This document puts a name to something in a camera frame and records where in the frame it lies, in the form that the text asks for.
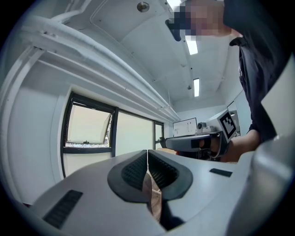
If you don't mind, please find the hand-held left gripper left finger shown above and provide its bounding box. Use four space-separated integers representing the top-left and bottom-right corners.
29 149 172 236

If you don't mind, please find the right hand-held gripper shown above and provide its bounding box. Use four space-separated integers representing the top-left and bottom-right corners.
165 109 238 162

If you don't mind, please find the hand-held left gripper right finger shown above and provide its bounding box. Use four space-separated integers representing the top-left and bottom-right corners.
147 149 254 231

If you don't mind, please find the person's right forearm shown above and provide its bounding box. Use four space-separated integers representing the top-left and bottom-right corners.
224 129 262 163

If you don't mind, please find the person's right hand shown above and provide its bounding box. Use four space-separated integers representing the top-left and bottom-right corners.
210 137 222 158

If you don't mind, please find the black-framed monitor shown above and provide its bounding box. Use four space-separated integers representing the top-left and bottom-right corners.
172 117 198 137

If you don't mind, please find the black-framed window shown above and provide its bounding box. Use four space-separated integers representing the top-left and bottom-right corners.
60 91 165 178

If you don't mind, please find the person's black top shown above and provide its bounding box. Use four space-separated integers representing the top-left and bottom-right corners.
223 0 295 144

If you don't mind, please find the large white ceiling pipe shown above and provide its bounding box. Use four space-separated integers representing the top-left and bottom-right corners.
22 15 181 122

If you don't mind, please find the person's head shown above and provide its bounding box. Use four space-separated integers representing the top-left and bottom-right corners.
169 0 232 37

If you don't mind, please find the round smoke detector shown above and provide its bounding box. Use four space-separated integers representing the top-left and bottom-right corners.
136 1 150 12

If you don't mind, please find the black head-worn camera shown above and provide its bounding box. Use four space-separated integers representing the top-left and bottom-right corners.
165 19 183 42

